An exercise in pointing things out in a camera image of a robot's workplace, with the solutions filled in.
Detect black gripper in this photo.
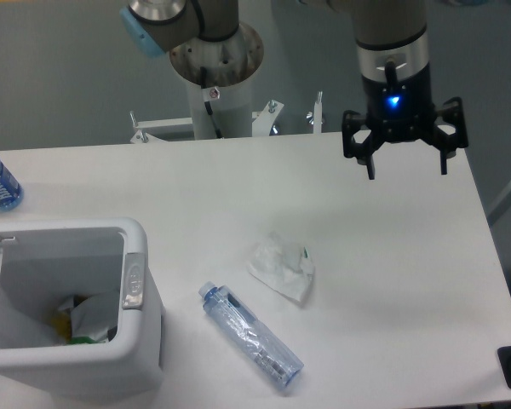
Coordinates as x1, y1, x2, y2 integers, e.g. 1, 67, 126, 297
341, 66, 470, 181

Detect crushed clear plastic bottle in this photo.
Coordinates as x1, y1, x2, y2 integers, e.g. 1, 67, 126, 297
198, 281, 304, 390

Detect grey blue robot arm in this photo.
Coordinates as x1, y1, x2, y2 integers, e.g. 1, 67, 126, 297
120, 1, 468, 176

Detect white pedestal base frame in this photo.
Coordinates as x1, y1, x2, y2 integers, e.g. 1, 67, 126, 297
129, 90, 326, 145

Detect white plastic trash can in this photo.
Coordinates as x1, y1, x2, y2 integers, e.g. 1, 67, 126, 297
0, 218, 164, 400

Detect black cable on pedestal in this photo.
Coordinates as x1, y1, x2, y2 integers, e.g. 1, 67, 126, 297
199, 66, 223, 140

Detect trash inside trash can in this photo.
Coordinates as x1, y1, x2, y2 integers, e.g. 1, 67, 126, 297
48, 291, 119, 345

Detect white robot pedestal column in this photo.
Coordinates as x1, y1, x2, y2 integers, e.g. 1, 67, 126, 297
169, 22, 264, 123

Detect white plastic wrapper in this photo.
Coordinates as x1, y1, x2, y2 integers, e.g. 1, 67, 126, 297
246, 232, 316, 305

